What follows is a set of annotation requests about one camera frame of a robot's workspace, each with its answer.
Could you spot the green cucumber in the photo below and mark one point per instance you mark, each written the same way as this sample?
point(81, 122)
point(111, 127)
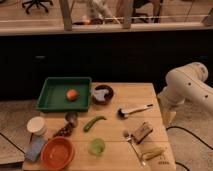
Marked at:
point(89, 125)

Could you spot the white paper cup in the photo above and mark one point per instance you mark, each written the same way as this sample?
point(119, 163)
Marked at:
point(37, 125)

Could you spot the brown wooden block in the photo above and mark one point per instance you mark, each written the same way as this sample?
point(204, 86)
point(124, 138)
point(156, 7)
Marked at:
point(142, 132)

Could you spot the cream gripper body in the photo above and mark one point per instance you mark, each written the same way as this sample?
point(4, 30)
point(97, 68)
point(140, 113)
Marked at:
point(168, 114)

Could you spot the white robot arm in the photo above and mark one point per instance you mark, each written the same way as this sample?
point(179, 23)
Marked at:
point(185, 82)

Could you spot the dark grape bunch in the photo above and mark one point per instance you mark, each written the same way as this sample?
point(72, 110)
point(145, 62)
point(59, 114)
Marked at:
point(64, 131)

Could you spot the grey crumpled cloth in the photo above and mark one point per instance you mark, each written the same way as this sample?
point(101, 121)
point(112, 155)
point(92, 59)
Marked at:
point(99, 95)

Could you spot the green plastic tray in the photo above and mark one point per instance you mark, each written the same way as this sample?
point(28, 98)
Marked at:
point(53, 96)

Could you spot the blue sponge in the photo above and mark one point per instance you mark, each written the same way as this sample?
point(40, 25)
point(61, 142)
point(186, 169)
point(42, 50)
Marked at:
point(34, 149)

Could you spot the white handled dish brush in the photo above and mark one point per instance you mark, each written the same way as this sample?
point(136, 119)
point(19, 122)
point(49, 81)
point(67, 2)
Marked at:
point(124, 113)

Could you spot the red bowl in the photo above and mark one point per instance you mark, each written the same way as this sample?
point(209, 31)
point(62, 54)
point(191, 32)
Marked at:
point(57, 153)

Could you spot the small green cup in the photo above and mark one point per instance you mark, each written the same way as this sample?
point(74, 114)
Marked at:
point(96, 147)

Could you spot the orange ball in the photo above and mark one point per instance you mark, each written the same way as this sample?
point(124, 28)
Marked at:
point(72, 94)

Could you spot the black office chair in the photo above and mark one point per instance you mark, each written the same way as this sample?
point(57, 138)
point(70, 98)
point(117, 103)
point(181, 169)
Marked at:
point(38, 3)

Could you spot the dark brown bowl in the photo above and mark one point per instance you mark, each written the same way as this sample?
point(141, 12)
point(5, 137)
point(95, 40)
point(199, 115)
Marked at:
point(108, 96)

